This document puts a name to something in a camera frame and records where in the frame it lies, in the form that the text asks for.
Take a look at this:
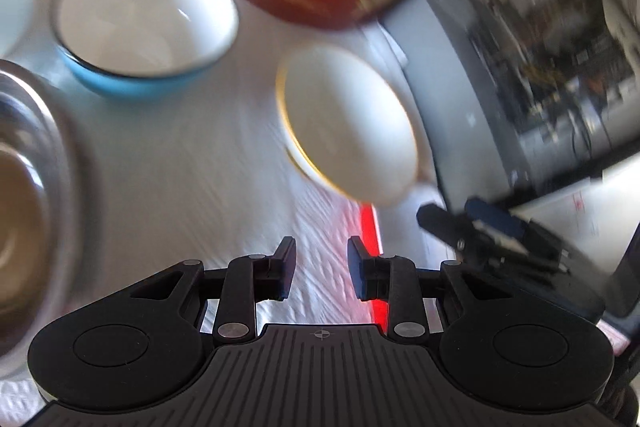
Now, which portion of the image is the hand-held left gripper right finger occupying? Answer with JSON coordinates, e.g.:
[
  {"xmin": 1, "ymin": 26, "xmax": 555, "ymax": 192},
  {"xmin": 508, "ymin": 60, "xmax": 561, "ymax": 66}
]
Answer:
[{"xmin": 347, "ymin": 235, "xmax": 517, "ymax": 341}]

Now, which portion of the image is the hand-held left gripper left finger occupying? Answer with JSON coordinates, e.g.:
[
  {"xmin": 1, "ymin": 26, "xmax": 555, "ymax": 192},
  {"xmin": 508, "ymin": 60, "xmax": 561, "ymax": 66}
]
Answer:
[{"xmin": 128, "ymin": 235, "xmax": 297, "ymax": 341}]

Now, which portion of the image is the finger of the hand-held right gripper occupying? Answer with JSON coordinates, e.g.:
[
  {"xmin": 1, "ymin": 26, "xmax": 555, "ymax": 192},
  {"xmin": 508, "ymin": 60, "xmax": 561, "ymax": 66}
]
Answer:
[
  {"xmin": 416, "ymin": 203, "xmax": 482, "ymax": 257},
  {"xmin": 464, "ymin": 198, "xmax": 532, "ymax": 254}
]

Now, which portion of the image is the white gold-rimmed bowl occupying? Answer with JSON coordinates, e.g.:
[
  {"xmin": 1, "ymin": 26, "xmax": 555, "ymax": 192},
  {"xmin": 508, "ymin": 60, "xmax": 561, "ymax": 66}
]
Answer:
[{"xmin": 274, "ymin": 44, "xmax": 437, "ymax": 208}]

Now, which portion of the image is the blue bowl with white interior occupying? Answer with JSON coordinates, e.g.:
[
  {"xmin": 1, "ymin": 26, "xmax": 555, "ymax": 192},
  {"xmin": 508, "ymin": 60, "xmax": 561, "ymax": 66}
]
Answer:
[{"xmin": 50, "ymin": 0, "xmax": 240, "ymax": 100}]

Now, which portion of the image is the red strip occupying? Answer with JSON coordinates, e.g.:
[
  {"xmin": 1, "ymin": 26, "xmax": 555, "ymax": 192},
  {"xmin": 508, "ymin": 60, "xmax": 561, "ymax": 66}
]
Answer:
[{"xmin": 358, "ymin": 204, "xmax": 392, "ymax": 326}]

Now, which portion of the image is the white textured cloth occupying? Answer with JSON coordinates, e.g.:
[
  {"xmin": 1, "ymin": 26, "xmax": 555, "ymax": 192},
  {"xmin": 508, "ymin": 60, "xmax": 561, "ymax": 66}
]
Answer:
[{"xmin": 0, "ymin": 0, "xmax": 443, "ymax": 410}]

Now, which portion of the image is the grey open computer case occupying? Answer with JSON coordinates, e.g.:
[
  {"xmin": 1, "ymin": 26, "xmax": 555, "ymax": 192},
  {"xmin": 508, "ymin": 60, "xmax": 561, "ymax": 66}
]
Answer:
[{"xmin": 379, "ymin": 0, "xmax": 640, "ymax": 210}]

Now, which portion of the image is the stainless steel bowl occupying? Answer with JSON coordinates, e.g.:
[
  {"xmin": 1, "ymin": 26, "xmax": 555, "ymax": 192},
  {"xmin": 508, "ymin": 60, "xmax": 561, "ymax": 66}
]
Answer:
[{"xmin": 0, "ymin": 59, "xmax": 99, "ymax": 379}]

